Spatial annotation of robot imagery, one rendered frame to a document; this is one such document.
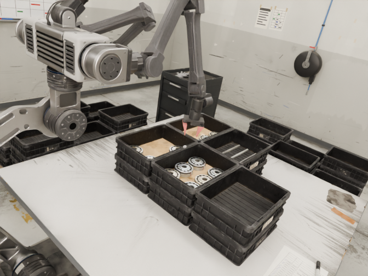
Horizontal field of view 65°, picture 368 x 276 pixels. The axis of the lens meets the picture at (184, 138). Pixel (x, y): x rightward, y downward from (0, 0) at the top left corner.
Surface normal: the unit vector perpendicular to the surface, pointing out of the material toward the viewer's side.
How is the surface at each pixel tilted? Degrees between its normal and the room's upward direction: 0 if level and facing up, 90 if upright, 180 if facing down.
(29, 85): 90
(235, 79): 90
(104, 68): 90
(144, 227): 0
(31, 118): 90
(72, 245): 0
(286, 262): 0
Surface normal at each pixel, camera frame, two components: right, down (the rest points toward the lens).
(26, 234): 0.16, -0.88
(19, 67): 0.75, 0.40
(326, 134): -0.64, 0.25
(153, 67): 0.77, 0.18
